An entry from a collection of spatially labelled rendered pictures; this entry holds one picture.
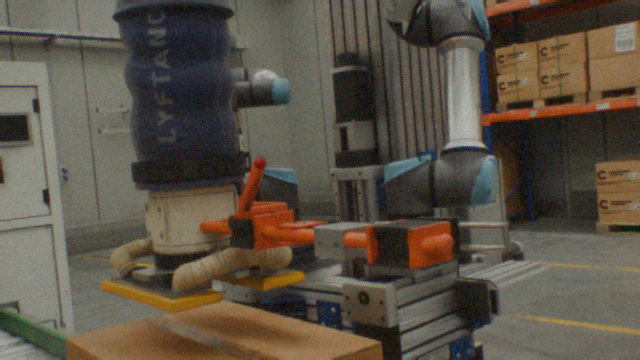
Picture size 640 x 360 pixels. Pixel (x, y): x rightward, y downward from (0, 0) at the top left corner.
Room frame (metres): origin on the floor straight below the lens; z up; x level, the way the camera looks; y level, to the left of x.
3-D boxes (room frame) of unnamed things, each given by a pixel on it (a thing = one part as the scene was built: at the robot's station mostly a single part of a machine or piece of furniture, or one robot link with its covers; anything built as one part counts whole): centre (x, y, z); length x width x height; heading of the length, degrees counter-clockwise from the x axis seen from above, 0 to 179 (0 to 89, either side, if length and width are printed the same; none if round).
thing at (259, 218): (1.11, 0.10, 1.18); 0.10 x 0.08 x 0.06; 128
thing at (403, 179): (1.58, -0.24, 1.20); 0.13 x 0.12 x 0.14; 69
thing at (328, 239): (0.94, -0.04, 1.17); 0.07 x 0.07 x 0.04; 38
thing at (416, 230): (0.84, -0.12, 1.18); 0.08 x 0.07 x 0.05; 38
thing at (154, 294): (1.25, 0.33, 1.08); 0.34 x 0.10 x 0.05; 38
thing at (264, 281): (1.37, 0.18, 1.08); 0.34 x 0.10 x 0.05; 38
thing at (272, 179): (1.94, 0.11, 1.20); 0.13 x 0.12 x 0.14; 95
